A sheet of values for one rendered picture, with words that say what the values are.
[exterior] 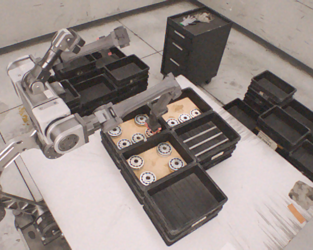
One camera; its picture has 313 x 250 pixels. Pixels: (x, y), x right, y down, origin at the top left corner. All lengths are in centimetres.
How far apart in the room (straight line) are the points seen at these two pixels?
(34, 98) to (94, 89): 178
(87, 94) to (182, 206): 168
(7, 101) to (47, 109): 248
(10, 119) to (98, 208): 191
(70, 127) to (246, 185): 134
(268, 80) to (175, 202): 208
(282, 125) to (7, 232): 265
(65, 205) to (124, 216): 37
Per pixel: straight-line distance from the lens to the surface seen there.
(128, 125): 202
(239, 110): 319
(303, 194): 222
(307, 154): 295
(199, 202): 175
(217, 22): 339
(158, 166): 183
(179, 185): 178
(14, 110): 351
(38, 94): 128
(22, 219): 237
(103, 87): 301
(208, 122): 215
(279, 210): 207
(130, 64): 314
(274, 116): 295
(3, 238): 268
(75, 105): 267
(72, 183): 193
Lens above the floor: 235
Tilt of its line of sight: 49 degrees down
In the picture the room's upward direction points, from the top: 7 degrees clockwise
